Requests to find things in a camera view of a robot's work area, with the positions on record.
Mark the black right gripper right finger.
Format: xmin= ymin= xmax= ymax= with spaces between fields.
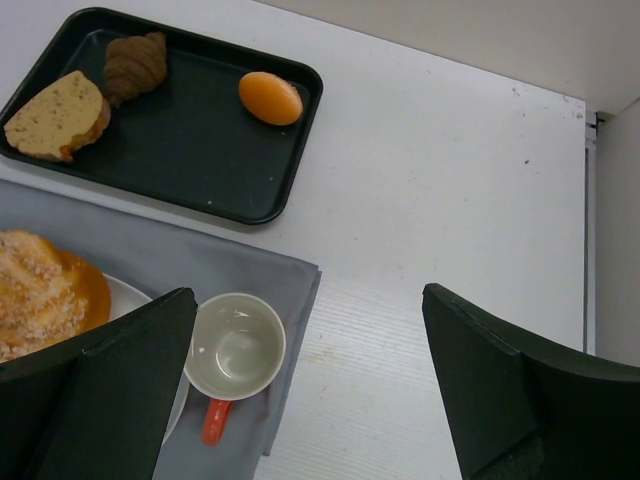
xmin=422 ymin=283 xmax=639 ymax=479

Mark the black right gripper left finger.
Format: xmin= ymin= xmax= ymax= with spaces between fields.
xmin=1 ymin=288 xmax=197 ymax=479

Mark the large sugared orange bun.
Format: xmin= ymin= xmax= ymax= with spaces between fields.
xmin=1 ymin=230 xmax=111 ymax=362

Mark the yellow bread slice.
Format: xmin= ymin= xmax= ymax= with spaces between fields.
xmin=4 ymin=70 xmax=111 ymax=163

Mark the white oval plate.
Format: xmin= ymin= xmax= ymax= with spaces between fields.
xmin=104 ymin=274 xmax=190 ymax=444

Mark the orange mug white inside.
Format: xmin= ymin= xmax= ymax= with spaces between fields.
xmin=184 ymin=293 xmax=287 ymax=446

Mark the grey cloth placemat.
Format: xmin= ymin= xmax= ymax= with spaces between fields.
xmin=1 ymin=182 xmax=321 ymax=479

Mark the black rectangular tray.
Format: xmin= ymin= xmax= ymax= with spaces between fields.
xmin=1 ymin=7 xmax=323 ymax=225

